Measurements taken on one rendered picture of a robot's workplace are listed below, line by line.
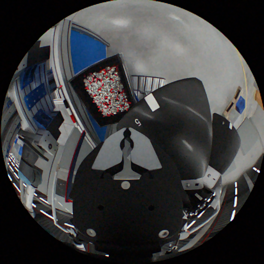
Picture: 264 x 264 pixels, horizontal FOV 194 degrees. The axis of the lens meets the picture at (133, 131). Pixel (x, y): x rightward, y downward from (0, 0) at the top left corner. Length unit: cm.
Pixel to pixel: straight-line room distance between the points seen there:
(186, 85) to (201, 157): 14
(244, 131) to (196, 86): 735
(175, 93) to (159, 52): 104
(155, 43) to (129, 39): 31
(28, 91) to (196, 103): 67
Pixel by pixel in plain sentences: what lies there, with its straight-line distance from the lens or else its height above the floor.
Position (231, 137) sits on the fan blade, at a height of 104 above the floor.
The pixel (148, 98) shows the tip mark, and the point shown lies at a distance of 16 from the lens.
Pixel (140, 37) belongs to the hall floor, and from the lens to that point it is 116.
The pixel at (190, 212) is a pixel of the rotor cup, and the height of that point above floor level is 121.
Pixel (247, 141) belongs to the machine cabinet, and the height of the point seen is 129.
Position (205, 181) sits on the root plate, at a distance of 35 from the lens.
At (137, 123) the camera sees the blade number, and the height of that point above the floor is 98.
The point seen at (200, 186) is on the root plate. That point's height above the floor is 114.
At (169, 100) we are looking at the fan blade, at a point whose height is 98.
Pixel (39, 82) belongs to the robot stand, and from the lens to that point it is 63.
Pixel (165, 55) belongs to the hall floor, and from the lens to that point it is 120.
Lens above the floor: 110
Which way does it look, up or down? 41 degrees down
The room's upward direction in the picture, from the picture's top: 176 degrees clockwise
